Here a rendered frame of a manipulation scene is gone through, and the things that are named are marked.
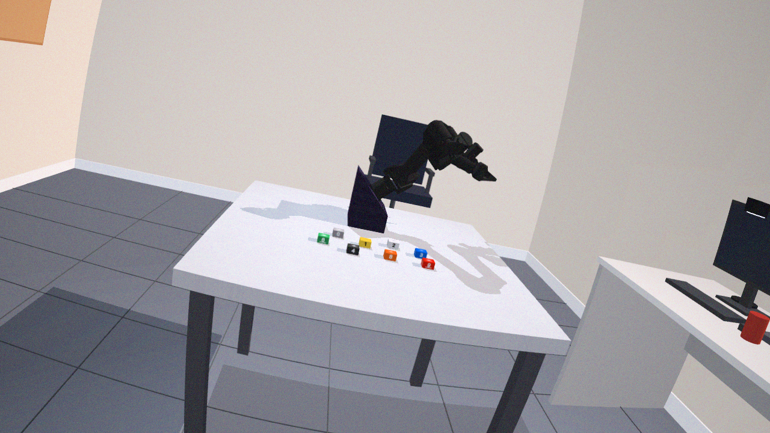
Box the red block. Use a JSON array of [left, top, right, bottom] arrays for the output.
[[421, 258, 435, 270]]

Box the orange block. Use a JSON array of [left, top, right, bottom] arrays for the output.
[[383, 249, 397, 262]]

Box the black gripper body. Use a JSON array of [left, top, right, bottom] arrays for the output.
[[455, 152, 488, 181]]

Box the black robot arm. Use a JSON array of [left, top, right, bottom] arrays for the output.
[[369, 120, 484, 201]]

